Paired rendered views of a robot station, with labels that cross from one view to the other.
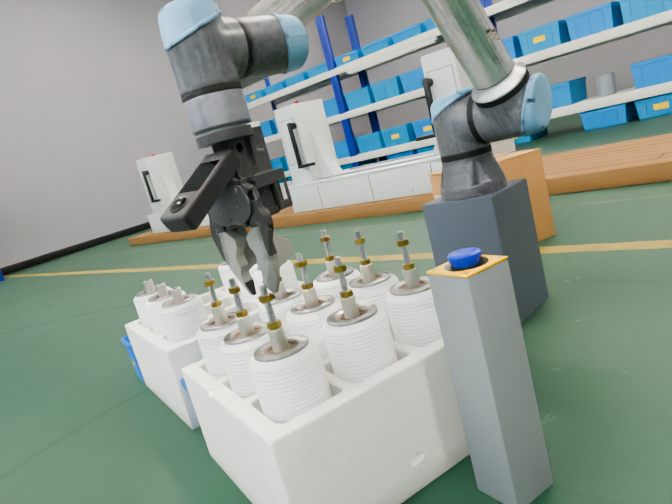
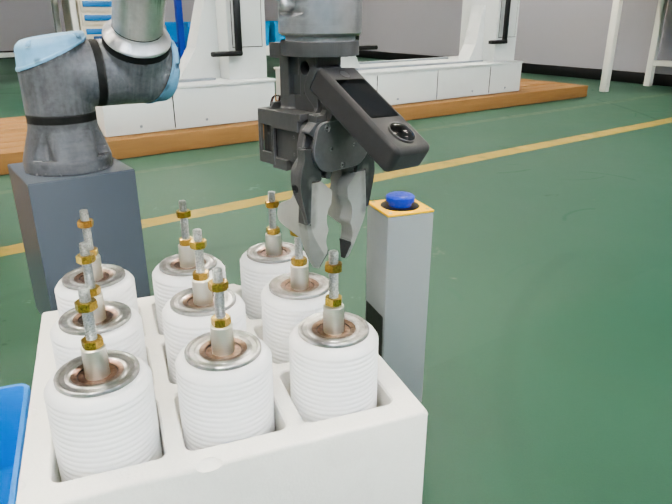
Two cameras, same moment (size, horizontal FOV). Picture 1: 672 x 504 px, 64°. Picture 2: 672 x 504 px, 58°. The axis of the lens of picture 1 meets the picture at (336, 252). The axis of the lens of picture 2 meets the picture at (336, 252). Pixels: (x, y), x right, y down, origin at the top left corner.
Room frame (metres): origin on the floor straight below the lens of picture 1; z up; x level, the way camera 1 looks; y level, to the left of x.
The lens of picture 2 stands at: (0.60, 0.67, 0.57)
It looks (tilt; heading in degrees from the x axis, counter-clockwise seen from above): 22 degrees down; 278
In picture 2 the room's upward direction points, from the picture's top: straight up
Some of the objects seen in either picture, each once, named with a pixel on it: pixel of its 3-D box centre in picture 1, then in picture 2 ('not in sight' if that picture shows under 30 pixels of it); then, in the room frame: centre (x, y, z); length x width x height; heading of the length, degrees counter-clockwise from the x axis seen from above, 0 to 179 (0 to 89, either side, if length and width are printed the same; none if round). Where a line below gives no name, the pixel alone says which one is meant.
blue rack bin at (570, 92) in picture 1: (559, 95); not in sight; (5.20, -2.45, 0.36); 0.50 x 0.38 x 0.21; 136
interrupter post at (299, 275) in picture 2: (349, 306); (299, 276); (0.74, 0.00, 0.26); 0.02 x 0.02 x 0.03
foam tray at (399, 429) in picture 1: (338, 393); (213, 416); (0.84, 0.06, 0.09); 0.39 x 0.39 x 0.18; 29
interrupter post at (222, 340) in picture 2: (245, 325); (222, 338); (0.78, 0.16, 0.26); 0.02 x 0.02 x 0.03
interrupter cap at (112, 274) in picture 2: (334, 274); (94, 277); (1.00, 0.01, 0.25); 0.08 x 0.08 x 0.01
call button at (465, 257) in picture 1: (465, 259); (400, 201); (0.63, -0.15, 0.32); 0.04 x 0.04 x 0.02
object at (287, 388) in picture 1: (299, 409); (333, 401); (0.68, 0.10, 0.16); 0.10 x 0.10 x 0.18
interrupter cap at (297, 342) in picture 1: (281, 348); (333, 329); (0.68, 0.10, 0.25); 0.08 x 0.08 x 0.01
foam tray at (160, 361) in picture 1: (229, 338); not in sight; (1.30, 0.32, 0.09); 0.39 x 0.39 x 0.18; 31
